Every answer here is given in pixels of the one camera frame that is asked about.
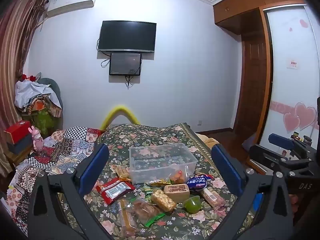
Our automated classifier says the wooden wardrobe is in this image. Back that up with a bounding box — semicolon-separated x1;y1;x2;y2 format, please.
213;0;320;175

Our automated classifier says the pink wafer packet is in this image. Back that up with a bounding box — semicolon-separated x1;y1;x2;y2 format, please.
200;187;225;209

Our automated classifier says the patchwork quilt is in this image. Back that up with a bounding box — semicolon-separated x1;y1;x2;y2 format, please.
5;126;108;230

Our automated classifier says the striped brown curtain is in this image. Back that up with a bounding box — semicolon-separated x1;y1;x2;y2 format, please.
0;0;48;155

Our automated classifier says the bread packet with green end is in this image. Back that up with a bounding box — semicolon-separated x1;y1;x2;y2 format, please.
125;197;167;228

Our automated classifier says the dark grey box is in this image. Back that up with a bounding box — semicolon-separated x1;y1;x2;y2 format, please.
7;135;34;154

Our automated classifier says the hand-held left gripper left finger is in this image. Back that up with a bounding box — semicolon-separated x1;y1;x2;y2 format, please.
27;144;115;240

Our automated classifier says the grey chair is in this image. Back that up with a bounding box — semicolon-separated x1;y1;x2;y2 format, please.
37;77;63;130

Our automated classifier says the red snack packet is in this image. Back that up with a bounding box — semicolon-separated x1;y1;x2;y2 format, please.
96;177;135;205

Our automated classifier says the red box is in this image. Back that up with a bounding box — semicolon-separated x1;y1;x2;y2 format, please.
4;120;32;140

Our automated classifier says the pile of clothes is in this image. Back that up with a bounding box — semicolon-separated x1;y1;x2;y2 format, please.
14;79;63;118

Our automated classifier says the wooden door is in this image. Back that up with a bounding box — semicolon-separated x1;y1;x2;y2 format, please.
234;30;270;137

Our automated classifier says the wall-mounted black television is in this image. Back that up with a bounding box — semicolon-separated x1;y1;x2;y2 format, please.
98;20;157;54

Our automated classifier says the green plastic bag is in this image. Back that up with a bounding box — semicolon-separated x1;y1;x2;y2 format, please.
34;107;57;133

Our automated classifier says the person's right hand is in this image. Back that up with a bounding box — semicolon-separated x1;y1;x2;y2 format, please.
288;194;300;214

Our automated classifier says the white air conditioner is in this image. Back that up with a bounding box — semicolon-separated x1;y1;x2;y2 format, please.
46;0;98;18

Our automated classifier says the black cable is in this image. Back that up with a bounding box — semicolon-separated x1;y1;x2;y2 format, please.
125;75;136;89

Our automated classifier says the small black monitor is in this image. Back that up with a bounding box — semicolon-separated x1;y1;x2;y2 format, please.
109;52;142;76

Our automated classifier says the blue snack packet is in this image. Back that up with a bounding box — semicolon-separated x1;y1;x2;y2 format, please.
186;174;215;190

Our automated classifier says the tan wafer block packet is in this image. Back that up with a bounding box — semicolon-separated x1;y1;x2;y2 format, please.
164;183;191;203

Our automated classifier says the yellow snack packet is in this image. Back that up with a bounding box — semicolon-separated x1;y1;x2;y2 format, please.
145;178;172;187

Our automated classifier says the pink toy rabbit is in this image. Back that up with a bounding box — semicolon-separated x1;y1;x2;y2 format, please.
28;126;44;155

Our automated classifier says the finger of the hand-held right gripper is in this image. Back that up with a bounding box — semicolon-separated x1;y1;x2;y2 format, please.
249;144;303;178
268;133;313;159

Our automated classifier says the yellow foam tube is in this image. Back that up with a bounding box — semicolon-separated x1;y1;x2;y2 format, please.
100;104;141;130

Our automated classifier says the clear plastic container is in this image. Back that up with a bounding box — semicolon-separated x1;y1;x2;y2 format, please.
129;143;197;184

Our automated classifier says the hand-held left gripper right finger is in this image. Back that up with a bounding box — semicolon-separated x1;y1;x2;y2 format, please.
207;144;294;240

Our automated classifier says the orange ball snack packet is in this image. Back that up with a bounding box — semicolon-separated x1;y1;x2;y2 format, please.
170;166;190;185

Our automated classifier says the green jelly cup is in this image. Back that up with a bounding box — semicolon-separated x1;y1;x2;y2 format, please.
182;195;201;214

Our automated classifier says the beige blanket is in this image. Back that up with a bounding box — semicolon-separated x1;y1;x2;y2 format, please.
195;132;220;151

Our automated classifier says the long yellow cake packet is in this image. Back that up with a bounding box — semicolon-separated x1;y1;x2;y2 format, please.
116;199;140;235

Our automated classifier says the clear biscuit packet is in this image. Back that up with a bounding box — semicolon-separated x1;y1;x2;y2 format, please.
112;165;132;182

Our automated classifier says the white sliding door with hearts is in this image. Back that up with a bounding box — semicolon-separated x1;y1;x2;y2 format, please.
260;5;320;160

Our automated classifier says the puffed rice bar packet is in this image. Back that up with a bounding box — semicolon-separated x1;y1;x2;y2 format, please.
150;189;177;213

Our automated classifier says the green pea packet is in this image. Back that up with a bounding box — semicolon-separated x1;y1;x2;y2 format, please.
144;186;160;197

